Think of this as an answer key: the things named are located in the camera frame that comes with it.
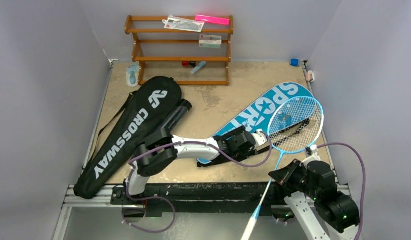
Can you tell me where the white green box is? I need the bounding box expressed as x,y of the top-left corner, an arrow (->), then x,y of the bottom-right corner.
198,34 -> 223,49

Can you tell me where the white blister package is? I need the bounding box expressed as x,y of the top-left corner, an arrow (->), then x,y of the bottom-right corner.
162,16 -> 205,33

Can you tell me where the light blue packaged item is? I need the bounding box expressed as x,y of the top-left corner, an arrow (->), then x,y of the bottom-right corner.
125,63 -> 140,88

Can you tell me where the light blue strip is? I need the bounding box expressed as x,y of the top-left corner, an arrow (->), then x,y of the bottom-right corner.
190,61 -> 207,75

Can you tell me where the small pink white object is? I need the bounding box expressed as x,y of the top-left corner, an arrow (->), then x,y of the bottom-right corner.
305,70 -> 315,83

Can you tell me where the small blue cube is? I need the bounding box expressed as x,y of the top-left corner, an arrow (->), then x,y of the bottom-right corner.
289,58 -> 300,67

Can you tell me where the black shuttlecock tube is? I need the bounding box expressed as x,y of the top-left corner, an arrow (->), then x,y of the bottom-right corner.
158,99 -> 193,131

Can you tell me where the light blue badminton racket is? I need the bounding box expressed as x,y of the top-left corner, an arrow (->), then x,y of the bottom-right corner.
240,96 -> 325,240

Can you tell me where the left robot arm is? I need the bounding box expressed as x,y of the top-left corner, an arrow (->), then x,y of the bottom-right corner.
123,126 -> 267,205

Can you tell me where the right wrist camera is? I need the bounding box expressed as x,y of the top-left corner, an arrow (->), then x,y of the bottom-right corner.
302,144 -> 321,166

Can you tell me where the red black small object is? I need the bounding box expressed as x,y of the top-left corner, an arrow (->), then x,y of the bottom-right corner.
181,61 -> 197,68

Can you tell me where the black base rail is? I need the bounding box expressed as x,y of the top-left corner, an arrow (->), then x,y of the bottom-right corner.
63,178 -> 354,220

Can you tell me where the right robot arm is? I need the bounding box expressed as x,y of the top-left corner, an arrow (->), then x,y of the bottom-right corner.
268,159 -> 361,240

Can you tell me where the wooden shelf rack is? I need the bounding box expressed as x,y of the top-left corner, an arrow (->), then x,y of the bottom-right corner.
124,15 -> 235,86

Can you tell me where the pink bar on shelf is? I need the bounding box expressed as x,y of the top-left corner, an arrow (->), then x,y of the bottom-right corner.
195,14 -> 231,26

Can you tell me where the blue racket bag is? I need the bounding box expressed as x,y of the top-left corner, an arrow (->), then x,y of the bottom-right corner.
197,82 -> 314,168

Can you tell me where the black Crossway racket bag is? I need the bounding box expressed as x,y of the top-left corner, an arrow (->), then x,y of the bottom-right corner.
73,76 -> 182,200

